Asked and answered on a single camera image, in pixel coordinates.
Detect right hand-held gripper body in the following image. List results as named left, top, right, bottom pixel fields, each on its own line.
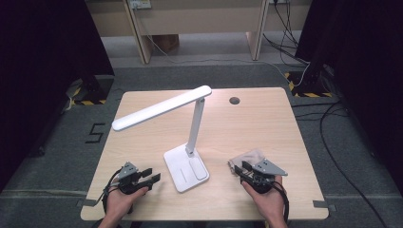
left=241, top=158, right=289, bottom=195

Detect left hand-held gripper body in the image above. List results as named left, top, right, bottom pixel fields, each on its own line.
left=117, top=161, right=150, bottom=196

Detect white drying rack stand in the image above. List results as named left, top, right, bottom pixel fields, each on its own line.
left=111, top=85, right=213, bottom=194

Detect person's left hand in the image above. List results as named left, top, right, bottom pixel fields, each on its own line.
left=106, top=184, right=149, bottom=221

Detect person's right hand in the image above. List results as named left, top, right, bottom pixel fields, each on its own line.
left=240, top=176, right=287, bottom=219

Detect stand base with hazard tape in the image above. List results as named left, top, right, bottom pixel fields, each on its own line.
left=65, top=75, right=116, bottom=107
left=283, top=65, right=335, bottom=99

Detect black curtain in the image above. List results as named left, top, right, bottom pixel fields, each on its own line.
left=295, top=0, right=403, bottom=191
left=0, top=0, right=116, bottom=193

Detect white socket with yellow label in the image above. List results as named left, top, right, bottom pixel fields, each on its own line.
left=128, top=0, right=153, bottom=10

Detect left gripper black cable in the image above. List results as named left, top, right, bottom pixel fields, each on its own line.
left=101, top=169, right=123, bottom=215

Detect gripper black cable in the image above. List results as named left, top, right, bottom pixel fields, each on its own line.
left=271, top=180, right=291, bottom=223
left=101, top=169, right=123, bottom=215

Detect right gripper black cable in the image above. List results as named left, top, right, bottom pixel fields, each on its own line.
left=271, top=180, right=291, bottom=223

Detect black floor cables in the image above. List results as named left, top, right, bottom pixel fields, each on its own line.
left=290, top=100, right=390, bottom=228

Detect white floor cable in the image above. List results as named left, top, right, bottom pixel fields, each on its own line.
left=134, top=8, right=312, bottom=87

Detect black hanging cables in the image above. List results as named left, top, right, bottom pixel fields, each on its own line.
left=261, top=0, right=310, bottom=66

